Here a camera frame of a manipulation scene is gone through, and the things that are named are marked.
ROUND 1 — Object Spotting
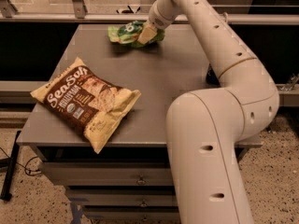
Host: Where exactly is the middle grey drawer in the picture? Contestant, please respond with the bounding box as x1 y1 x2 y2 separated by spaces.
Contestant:
65 189 177 207

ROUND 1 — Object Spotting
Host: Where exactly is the bottom grey drawer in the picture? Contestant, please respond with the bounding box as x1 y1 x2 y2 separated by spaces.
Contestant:
82 206 180 221

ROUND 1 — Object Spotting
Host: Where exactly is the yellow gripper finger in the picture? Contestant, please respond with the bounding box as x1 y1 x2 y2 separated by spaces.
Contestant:
137 24 157 45

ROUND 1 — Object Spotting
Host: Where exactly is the black floor stand bar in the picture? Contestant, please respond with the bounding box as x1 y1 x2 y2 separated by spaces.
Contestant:
0 131 21 202

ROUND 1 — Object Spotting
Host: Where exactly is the grey drawer cabinet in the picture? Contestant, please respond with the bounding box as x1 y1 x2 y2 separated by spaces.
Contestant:
16 23 263 224

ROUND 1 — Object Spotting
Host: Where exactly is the blue pepsi can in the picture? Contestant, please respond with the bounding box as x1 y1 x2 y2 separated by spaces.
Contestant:
206 65 220 86

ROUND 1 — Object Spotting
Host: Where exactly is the green rice chip bag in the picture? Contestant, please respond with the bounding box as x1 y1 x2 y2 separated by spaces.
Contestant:
107 21 164 48

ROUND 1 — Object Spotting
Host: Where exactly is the black floor cable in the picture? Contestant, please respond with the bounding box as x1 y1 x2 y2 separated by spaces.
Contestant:
0 147 43 176

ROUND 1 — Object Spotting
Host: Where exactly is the yellow brown SeaSalt chip bag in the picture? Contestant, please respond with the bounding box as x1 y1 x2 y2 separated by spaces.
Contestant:
31 58 141 153

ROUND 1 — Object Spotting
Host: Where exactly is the grey drawer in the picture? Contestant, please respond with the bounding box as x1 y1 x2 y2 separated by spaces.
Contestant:
65 189 177 207
82 206 180 221
39 162 173 186

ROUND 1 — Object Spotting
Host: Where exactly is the grey metal railing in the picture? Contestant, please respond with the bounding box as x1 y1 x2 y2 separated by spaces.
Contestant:
0 0 299 25

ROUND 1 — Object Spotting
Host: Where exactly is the top grey drawer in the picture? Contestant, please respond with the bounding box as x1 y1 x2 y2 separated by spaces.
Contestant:
39 162 173 186

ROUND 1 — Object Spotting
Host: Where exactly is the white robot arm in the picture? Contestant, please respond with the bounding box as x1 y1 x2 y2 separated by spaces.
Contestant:
139 0 279 224

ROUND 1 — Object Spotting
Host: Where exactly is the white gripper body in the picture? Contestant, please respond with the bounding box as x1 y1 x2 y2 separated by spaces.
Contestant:
149 0 180 30

